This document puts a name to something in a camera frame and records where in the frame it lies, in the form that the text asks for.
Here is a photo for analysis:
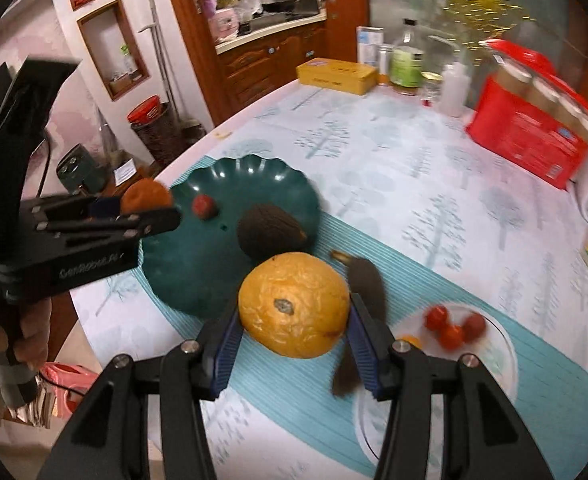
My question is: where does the shiny foil bag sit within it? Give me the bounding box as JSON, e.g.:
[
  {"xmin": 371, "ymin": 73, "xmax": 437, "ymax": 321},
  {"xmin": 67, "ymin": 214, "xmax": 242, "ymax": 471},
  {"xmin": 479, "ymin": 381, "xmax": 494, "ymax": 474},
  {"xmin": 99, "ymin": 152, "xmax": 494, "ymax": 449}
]
[{"xmin": 4, "ymin": 385, "xmax": 55, "ymax": 428}]

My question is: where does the large wrinkled orange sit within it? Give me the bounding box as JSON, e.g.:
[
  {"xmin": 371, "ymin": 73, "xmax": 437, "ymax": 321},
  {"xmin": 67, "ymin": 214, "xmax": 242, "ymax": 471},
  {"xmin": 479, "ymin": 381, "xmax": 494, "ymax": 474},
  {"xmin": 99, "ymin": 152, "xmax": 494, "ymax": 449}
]
[{"xmin": 238, "ymin": 252, "xmax": 351, "ymax": 359}]

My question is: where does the yellow rectangular box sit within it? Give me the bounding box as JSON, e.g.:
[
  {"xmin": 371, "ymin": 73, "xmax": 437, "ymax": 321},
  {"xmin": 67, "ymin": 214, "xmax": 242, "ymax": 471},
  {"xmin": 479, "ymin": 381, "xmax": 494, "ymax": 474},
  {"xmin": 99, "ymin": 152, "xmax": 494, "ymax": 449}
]
[{"xmin": 296, "ymin": 57, "xmax": 379, "ymax": 96}]

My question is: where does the pink rice cooker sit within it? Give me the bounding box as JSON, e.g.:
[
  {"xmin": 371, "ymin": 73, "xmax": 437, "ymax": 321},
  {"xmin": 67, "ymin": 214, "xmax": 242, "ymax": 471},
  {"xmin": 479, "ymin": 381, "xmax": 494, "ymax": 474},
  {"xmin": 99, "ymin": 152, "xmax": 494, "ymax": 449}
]
[{"xmin": 209, "ymin": 7, "xmax": 239, "ymax": 41}]

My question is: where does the small glass jar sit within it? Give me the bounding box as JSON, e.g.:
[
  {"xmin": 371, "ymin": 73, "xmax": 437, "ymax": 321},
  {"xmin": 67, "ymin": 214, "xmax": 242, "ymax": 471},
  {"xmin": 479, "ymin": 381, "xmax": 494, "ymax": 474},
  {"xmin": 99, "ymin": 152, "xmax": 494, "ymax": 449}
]
[{"xmin": 421, "ymin": 71, "xmax": 444, "ymax": 106}]

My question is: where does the small bumpy red fruit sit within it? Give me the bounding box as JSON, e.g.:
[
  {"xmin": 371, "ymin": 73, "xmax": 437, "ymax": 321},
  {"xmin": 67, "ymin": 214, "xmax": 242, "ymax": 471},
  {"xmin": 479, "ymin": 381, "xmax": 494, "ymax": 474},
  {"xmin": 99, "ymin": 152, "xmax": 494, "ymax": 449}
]
[{"xmin": 192, "ymin": 194, "xmax": 218, "ymax": 221}]

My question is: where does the tree print tablecloth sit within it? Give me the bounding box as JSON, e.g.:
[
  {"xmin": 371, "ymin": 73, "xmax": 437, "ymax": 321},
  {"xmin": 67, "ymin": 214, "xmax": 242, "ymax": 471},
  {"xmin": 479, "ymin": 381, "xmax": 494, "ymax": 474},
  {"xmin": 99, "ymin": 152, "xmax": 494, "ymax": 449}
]
[{"xmin": 71, "ymin": 82, "xmax": 588, "ymax": 480}]

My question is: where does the small metal can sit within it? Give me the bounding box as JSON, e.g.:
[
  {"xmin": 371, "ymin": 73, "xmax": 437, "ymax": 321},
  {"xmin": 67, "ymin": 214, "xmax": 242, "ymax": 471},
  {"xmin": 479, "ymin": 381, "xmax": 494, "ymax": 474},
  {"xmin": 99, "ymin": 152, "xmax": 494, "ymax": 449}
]
[{"xmin": 378, "ymin": 44, "xmax": 393, "ymax": 86}]

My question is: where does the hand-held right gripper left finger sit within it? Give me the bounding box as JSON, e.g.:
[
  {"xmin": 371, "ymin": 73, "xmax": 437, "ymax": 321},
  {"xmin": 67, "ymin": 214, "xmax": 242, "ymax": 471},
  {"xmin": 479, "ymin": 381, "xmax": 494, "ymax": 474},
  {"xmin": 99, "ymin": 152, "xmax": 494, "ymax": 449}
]
[{"xmin": 36, "ymin": 305, "xmax": 245, "ymax": 480}]

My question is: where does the glass bottle with green label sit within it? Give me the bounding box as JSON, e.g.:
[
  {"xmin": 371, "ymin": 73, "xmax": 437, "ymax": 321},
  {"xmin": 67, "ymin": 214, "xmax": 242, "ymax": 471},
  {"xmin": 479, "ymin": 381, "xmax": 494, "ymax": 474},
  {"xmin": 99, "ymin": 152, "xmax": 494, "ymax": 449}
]
[{"xmin": 389, "ymin": 19, "xmax": 425, "ymax": 93}]

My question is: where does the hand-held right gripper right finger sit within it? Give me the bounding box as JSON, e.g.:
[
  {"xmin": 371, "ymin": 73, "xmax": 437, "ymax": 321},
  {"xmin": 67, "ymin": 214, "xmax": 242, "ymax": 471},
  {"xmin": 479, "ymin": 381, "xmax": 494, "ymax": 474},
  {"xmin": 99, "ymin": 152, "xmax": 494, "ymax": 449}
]
[{"xmin": 349, "ymin": 291, "xmax": 557, "ymax": 480}]

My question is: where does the teal striped placemat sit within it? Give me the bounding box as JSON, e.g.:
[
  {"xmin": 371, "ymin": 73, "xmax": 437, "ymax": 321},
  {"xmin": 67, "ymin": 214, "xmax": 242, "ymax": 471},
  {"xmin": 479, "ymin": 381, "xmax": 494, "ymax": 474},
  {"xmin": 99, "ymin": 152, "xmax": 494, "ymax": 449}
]
[{"xmin": 139, "ymin": 160, "xmax": 588, "ymax": 471}]

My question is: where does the white round plate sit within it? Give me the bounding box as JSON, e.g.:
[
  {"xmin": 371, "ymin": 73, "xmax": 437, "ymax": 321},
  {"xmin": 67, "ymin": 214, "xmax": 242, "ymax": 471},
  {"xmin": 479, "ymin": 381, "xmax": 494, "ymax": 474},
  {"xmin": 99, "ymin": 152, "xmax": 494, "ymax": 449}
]
[{"xmin": 354, "ymin": 302, "xmax": 518, "ymax": 463}]

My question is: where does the dark brown avocado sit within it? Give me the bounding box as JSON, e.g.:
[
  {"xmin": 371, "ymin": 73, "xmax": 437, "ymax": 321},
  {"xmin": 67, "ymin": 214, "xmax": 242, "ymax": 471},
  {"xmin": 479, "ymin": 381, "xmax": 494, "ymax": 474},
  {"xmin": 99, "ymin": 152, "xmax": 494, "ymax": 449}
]
[{"xmin": 236, "ymin": 204, "xmax": 309, "ymax": 263}]

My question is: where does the dark green scalloped plate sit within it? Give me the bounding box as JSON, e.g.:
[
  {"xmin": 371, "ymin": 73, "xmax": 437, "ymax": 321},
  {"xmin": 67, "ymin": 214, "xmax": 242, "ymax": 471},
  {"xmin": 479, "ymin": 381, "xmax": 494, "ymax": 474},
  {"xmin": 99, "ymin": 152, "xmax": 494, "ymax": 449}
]
[{"xmin": 140, "ymin": 156, "xmax": 323, "ymax": 317}]

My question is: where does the white label card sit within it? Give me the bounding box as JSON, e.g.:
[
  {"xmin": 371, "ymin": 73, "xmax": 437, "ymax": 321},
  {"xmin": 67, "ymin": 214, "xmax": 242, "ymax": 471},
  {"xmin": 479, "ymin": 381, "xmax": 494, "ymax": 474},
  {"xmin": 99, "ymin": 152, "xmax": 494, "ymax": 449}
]
[{"xmin": 114, "ymin": 160, "xmax": 137, "ymax": 186}]

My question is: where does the grey mop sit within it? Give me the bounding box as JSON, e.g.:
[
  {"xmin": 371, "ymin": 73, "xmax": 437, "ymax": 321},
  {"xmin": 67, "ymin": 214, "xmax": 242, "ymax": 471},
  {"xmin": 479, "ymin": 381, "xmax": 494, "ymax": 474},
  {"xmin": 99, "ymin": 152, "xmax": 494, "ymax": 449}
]
[{"xmin": 139, "ymin": 0, "xmax": 201, "ymax": 132}]

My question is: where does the blackened overripe banana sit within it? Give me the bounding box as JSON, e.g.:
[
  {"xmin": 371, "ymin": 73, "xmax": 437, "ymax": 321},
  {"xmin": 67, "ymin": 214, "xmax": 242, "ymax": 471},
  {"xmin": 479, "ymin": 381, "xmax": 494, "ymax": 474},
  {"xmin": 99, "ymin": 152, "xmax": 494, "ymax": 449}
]
[{"xmin": 330, "ymin": 250, "xmax": 387, "ymax": 398}]

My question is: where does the blue and white carton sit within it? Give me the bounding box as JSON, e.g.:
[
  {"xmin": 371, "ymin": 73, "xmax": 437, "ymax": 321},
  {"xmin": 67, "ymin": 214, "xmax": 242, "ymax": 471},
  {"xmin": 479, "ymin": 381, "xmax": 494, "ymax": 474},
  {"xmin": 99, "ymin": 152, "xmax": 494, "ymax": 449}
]
[{"xmin": 356, "ymin": 25, "xmax": 385, "ymax": 66}]

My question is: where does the person's left hand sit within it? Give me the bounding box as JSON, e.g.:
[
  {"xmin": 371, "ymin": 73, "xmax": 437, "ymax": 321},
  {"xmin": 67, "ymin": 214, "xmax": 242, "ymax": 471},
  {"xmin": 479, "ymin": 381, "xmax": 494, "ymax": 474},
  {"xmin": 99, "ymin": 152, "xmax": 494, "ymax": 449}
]
[{"xmin": 0, "ymin": 299, "xmax": 53, "ymax": 377}]

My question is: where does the wooden kitchen cabinet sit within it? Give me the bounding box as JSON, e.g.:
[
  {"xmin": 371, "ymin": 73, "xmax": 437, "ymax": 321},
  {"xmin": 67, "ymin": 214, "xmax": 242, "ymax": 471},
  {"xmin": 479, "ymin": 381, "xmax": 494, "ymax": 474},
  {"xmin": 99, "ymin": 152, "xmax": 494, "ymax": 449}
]
[{"xmin": 216, "ymin": 20, "xmax": 327, "ymax": 126}]

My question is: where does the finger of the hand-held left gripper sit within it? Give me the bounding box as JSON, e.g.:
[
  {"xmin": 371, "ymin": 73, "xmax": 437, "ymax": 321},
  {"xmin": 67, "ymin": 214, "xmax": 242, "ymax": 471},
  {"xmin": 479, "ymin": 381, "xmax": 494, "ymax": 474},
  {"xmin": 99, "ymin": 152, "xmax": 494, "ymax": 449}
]
[
  {"xmin": 20, "ymin": 191, "xmax": 126, "ymax": 222},
  {"xmin": 34, "ymin": 206, "xmax": 183, "ymax": 252}
]

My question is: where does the white squeeze bottle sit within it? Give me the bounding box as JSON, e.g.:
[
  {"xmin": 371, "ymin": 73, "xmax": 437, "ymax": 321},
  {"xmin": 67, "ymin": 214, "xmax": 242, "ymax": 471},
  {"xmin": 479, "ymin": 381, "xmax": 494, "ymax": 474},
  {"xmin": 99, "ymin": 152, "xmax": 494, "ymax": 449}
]
[{"xmin": 441, "ymin": 35, "xmax": 473, "ymax": 118}]

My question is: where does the dark wicker wastebasket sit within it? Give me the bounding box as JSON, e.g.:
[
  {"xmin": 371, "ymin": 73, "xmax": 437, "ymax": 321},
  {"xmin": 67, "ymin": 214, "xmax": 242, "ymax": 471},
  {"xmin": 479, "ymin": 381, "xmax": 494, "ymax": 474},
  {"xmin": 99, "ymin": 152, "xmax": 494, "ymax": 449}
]
[{"xmin": 130, "ymin": 102, "xmax": 185, "ymax": 166}]

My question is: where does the small tangerine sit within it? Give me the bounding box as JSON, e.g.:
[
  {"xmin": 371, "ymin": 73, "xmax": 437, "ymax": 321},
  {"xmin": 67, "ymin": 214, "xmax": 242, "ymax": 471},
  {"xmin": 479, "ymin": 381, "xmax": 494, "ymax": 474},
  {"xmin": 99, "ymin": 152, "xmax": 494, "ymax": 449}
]
[{"xmin": 121, "ymin": 178, "xmax": 173, "ymax": 212}]

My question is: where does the red round tin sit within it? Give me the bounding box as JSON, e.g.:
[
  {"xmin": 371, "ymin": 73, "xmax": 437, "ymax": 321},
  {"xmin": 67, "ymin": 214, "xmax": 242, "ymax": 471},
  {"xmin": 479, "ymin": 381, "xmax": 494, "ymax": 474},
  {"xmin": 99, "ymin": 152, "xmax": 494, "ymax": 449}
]
[{"xmin": 127, "ymin": 96, "xmax": 162, "ymax": 125}]

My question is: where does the red pack of paper cups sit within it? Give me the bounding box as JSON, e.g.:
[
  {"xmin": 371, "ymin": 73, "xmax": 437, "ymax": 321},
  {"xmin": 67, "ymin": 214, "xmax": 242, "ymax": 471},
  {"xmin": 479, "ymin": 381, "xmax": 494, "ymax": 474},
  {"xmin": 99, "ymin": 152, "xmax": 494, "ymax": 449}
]
[{"xmin": 466, "ymin": 40, "xmax": 588, "ymax": 190}]

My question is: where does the pink plastic stool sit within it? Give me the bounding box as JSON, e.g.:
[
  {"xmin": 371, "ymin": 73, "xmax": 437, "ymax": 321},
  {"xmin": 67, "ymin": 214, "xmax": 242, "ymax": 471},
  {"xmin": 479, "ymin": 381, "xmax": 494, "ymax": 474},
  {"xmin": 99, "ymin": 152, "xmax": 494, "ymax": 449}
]
[{"xmin": 39, "ymin": 362, "xmax": 102, "ymax": 418}]

